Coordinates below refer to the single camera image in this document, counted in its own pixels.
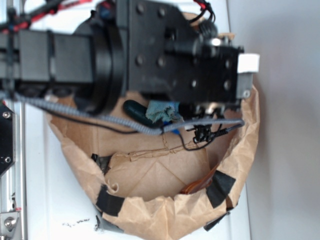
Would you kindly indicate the blue-green woven cloth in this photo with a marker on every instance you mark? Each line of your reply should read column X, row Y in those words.
column 165, row 111

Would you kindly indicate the orange-brown paper handle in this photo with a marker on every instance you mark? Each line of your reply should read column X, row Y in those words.
column 199, row 184

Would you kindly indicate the crumpled brown paper bag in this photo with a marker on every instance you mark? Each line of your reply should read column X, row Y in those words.
column 150, row 171

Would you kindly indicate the dark green toy cucumber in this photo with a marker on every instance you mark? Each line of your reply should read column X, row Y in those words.
column 137, row 112

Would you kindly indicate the aluminium extrusion rail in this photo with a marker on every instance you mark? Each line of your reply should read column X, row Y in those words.
column 13, row 200

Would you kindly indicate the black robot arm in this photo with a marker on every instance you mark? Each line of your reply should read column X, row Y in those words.
column 89, row 64

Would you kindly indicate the black octagonal mount plate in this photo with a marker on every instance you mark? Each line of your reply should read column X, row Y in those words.
column 7, row 138

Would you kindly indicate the black tape patch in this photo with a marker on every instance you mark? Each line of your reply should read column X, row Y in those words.
column 219, row 189
column 213, row 223
column 102, row 224
column 109, row 204

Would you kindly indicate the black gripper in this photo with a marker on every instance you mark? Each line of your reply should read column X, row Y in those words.
column 168, row 60

